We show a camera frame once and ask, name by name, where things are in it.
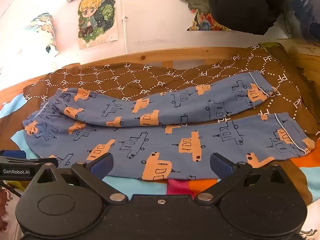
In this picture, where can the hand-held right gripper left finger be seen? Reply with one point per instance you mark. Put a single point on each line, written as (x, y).
(102, 165)

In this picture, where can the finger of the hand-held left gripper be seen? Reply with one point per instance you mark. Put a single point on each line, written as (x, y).
(15, 154)

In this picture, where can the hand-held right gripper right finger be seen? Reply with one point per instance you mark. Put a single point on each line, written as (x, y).
(220, 165)

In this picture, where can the blue pants with orange cars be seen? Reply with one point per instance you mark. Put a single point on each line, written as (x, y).
(160, 142)

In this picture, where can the floral patterned cloth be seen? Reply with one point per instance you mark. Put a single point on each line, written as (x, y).
(6, 205)

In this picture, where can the brown patterned blanket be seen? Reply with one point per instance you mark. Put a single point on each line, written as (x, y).
(140, 80)

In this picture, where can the wooden furniture piece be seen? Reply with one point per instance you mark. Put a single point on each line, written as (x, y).
(305, 52)

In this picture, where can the black hanging garment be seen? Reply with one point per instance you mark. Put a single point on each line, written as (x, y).
(245, 5)

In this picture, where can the blue translucent container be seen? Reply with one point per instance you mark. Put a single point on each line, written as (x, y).
(307, 10)

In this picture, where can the wooden bed frame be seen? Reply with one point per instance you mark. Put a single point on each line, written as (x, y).
(150, 55)

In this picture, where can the cartoon character wall poster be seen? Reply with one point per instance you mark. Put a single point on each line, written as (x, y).
(95, 17)

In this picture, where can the white wall pipe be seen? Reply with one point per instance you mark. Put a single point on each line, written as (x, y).
(123, 5)

